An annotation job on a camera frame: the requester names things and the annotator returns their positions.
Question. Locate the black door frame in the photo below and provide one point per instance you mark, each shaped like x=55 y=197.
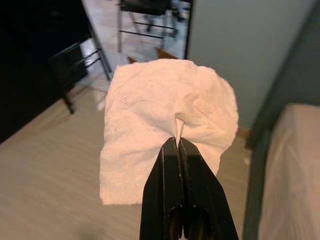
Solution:
x=189 y=30

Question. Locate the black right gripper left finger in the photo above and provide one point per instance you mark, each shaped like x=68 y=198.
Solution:
x=162 y=200

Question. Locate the dark green padded headboard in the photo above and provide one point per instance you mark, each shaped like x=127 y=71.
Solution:
x=300 y=75

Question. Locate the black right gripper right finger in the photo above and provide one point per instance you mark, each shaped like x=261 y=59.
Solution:
x=207 y=205

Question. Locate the black metal chair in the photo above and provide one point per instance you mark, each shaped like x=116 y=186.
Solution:
x=150 y=7

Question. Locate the beige sheeted bed mattress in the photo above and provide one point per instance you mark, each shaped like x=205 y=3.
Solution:
x=295 y=175

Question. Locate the black metal frame table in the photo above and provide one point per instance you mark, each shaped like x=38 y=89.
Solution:
x=37 y=75

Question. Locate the white paper tissue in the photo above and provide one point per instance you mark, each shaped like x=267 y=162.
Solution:
x=150 y=112

